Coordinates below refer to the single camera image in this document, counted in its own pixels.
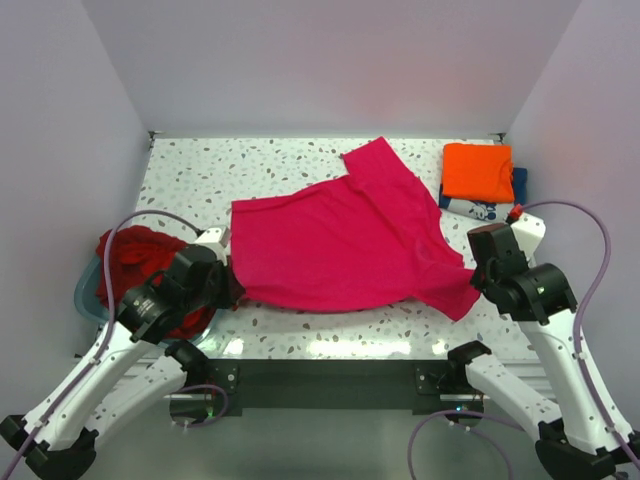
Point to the teal plastic basket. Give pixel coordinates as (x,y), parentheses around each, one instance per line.
(89,306)

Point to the black metal base frame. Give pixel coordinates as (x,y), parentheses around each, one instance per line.
(418,386)

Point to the pink t shirt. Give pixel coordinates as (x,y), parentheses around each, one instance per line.
(364,240)

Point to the blue grey cartoon t shirt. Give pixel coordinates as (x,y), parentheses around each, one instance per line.
(488,211)

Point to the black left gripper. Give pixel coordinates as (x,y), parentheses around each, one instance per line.
(233,288)

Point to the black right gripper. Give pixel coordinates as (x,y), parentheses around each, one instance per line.
(476,276)

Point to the red t shirt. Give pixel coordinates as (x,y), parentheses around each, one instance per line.
(136,253)

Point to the orange folded t shirt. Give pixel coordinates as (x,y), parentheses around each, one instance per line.
(478,172)

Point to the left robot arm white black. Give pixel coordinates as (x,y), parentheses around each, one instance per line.
(59,438)

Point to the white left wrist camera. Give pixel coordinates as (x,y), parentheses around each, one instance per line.
(217,239)

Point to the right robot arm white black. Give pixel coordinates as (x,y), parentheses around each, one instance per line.
(580,434)

